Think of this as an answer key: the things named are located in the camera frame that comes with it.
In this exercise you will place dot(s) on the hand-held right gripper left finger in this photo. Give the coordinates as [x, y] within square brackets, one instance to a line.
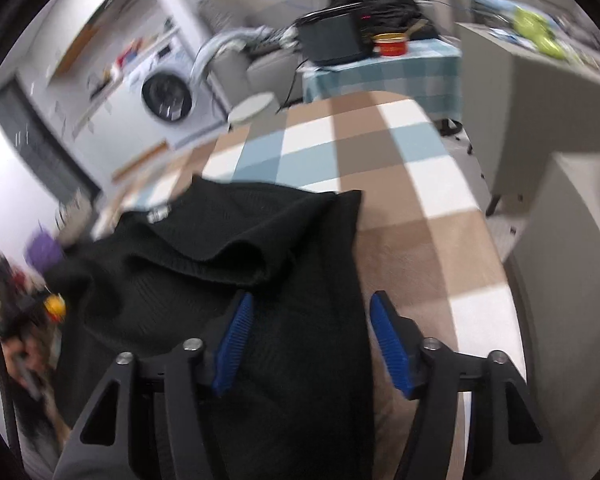
[235, 345]

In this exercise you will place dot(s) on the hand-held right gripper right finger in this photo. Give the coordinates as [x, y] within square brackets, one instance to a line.
[390, 345]

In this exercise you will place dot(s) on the black knit sweater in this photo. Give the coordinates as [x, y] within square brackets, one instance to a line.
[290, 260]

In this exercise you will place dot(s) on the light blue clothes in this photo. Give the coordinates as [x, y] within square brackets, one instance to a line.
[215, 42]

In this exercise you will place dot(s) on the person's left hand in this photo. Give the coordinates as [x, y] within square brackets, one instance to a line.
[20, 357]

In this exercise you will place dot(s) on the brown blue checkered tablecloth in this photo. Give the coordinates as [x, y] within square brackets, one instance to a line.
[405, 185]

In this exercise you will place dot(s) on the yellow plastic bag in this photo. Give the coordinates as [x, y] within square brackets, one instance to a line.
[55, 306]

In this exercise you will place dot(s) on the low beige cabinet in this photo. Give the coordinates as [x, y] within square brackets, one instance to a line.
[570, 260]

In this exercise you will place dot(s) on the purple plastic bag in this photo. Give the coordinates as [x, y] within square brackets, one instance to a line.
[42, 250]

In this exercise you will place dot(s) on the round white stool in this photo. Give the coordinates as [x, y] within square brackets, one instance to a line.
[252, 106]

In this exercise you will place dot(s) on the white washing machine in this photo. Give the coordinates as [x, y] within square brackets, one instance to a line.
[167, 95]

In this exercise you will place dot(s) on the black glass door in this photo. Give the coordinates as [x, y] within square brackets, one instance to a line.
[40, 150]

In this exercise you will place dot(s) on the tall beige cabinet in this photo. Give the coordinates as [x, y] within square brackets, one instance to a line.
[540, 110]

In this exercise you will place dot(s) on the grey sofa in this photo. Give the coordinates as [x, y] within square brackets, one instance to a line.
[270, 67]

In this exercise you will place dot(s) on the red instant noodle bowl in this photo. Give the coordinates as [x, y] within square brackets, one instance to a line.
[391, 49]

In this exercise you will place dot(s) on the black electric cooker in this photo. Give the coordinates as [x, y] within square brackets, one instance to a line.
[335, 37]

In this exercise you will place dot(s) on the green toy figure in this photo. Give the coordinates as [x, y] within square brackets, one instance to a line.
[530, 22]

